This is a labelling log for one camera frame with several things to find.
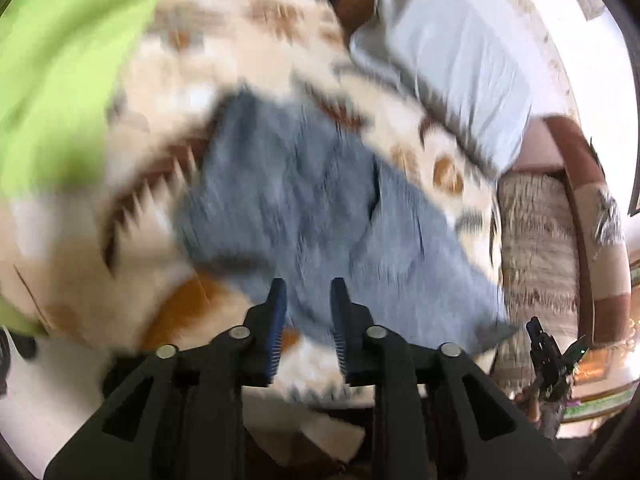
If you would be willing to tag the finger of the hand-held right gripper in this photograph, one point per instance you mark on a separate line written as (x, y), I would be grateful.
(542, 347)

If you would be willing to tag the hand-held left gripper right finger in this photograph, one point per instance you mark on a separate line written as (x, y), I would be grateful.
(340, 315)

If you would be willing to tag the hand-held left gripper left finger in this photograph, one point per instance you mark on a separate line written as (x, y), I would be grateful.
(277, 315)

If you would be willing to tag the grey denim pants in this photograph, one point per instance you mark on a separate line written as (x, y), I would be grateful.
(310, 200)

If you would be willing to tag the brown striped pillow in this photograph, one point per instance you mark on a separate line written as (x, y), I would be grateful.
(540, 240)

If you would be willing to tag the grey pillow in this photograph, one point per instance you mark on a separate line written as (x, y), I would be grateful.
(450, 60)

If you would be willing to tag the leaf print blanket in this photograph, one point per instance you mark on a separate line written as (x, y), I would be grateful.
(210, 25)

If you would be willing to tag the lime green cloth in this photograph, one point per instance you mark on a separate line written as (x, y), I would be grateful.
(65, 60)

